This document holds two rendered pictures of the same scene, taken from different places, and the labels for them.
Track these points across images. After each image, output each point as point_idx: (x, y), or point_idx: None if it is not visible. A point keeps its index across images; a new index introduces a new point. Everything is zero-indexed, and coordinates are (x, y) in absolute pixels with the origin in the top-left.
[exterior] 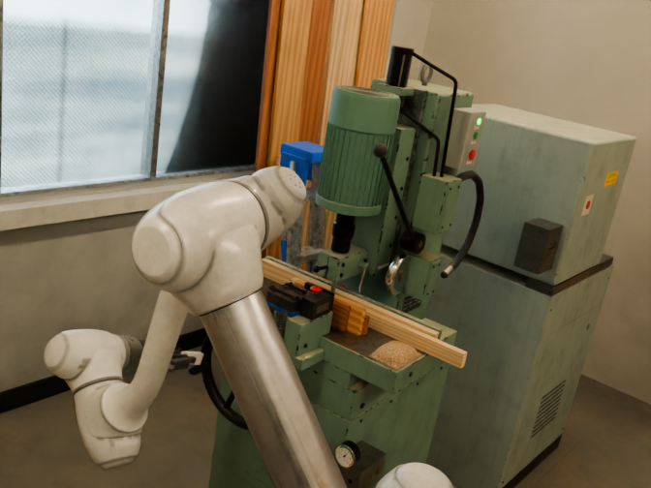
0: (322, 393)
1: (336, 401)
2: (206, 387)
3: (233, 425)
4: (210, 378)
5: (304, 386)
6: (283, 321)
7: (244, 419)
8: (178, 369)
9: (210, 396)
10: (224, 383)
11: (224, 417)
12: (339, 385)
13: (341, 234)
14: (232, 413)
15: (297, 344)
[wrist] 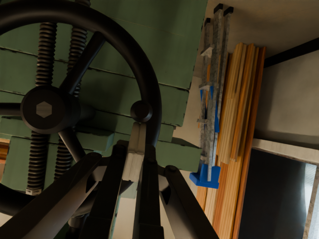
0: (33, 73)
1: (10, 68)
2: (142, 65)
3: (178, 0)
4: (138, 84)
5: (61, 76)
6: (26, 189)
7: (48, 18)
8: (42, 192)
9: (132, 49)
10: (192, 52)
11: (195, 6)
12: (6, 89)
13: (72, 219)
14: (80, 23)
15: (6, 157)
